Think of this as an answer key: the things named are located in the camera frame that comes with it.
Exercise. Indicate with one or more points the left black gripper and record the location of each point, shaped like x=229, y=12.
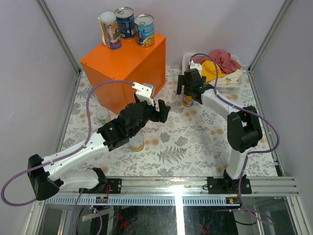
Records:
x=161, y=116

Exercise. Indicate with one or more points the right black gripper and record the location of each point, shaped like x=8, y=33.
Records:
x=182, y=81

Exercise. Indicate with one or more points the tall yellow canister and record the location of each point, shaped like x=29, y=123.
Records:
x=187, y=101

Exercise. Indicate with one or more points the light blue soup can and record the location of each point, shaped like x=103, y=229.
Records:
x=144, y=27

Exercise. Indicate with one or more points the dark blue tin can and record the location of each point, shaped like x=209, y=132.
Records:
x=125, y=20

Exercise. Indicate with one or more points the blue cup white lid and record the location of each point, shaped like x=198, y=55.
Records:
x=110, y=30

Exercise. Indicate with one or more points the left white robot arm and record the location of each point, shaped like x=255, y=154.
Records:
x=52, y=174

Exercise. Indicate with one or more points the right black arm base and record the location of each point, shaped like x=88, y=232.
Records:
x=225, y=185

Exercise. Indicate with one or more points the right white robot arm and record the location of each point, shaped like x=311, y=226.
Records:
x=243, y=126

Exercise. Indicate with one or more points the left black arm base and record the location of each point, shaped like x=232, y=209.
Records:
x=103, y=184

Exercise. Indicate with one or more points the white plastic basket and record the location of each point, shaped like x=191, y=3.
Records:
x=222, y=88

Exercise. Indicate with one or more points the yellow cloth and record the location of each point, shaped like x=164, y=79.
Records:
x=208, y=70

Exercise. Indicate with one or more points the yellow can white lid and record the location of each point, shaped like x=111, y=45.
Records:
x=137, y=143

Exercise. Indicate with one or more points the orange box cabinet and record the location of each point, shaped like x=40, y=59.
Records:
x=130, y=63

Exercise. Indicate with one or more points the pink cloth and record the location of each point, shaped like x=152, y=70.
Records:
x=223, y=60

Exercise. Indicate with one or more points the cream printed cloth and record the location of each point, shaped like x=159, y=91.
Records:
x=231, y=79

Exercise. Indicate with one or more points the green can white lid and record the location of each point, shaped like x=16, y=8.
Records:
x=103, y=115

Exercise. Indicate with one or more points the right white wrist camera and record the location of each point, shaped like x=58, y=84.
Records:
x=194, y=63

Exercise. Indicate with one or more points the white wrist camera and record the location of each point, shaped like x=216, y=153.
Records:
x=194, y=63
x=144, y=92

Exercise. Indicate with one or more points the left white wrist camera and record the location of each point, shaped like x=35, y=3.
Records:
x=144, y=92

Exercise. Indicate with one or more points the aluminium front rail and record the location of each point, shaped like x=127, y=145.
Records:
x=188, y=191

